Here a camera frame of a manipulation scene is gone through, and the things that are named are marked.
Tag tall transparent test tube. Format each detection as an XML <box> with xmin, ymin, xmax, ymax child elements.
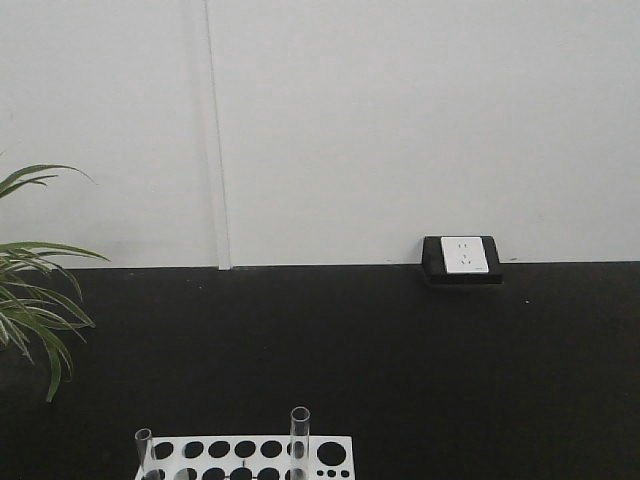
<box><xmin>290</xmin><ymin>406</ymin><xmax>311</xmax><ymax>480</ymax></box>

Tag short transparent test tube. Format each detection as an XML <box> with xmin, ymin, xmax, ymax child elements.
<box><xmin>134</xmin><ymin>428</ymin><xmax>160</xmax><ymax>480</ymax></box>

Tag white test tube rack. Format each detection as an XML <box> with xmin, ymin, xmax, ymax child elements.
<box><xmin>154</xmin><ymin>435</ymin><xmax>356</xmax><ymax>479</ymax></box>

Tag green potted plant leaves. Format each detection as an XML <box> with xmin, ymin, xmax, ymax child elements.
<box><xmin>0</xmin><ymin>164</ymin><xmax>111</xmax><ymax>404</ymax></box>

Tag white cable conduit strip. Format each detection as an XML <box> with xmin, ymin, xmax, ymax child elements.
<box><xmin>203</xmin><ymin>1</ymin><xmax>232</xmax><ymax>270</ymax></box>

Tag white wall power socket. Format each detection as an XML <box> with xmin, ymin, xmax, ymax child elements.
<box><xmin>440</xmin><ymin>236</ymin><xmax>489</xmax><ymax>274</ymax></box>

